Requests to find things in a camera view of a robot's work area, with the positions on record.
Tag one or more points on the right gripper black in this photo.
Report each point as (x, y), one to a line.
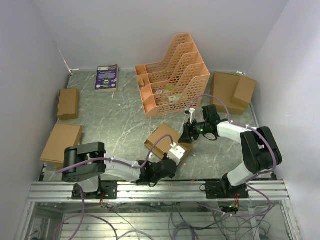
(188, 129)

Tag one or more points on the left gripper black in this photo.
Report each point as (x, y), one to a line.
(165, 156)

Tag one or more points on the cardboard box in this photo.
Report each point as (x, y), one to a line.
(235, 92)
(68, 104)
(62, 136)
(165, 144)

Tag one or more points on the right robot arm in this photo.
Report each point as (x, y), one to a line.
(260, 152)

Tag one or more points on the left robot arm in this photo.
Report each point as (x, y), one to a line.
(84, 165)

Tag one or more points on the green boxed item in organizer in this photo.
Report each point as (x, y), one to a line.
(173, 98)

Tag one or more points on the peach plastic file organizer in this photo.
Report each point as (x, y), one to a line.
(181, 72)

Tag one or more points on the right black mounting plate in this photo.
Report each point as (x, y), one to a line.
(220, 190)

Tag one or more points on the black mounting plate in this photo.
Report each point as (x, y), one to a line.
(220, 190)
(95, 189)

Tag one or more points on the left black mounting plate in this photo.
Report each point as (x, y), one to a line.
(95, 189)

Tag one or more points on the purple book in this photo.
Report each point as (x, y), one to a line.
(106, 79)

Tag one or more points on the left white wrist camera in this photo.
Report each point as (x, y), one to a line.
(176, 153)

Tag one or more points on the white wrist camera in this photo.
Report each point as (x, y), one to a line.
(190, 112)
(176, 153)

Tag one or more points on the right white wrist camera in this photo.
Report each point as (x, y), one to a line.
(190, 112)

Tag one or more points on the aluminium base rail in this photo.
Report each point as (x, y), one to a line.
(167, 191)

